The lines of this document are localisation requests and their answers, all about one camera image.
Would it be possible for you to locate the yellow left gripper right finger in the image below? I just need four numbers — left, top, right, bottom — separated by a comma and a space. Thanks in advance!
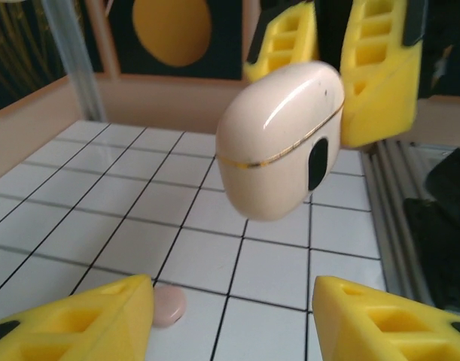
312, 275, 460, 361

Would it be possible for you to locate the aluminium frame post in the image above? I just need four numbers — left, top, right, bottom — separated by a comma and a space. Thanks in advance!
44, 0, 103, 123

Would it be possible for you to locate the cream earbud case gold trim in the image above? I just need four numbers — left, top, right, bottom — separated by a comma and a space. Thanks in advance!
215, 60, 346, 223

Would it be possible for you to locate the pink oval earbud case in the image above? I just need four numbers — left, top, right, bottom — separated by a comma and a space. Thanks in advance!
151, 284, 187, 329

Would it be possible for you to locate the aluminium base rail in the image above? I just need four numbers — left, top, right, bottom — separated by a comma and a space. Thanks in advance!
359, 139, 434, 313

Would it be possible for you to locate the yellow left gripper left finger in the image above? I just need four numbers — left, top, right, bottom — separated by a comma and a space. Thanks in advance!
0, 273, 155, 361

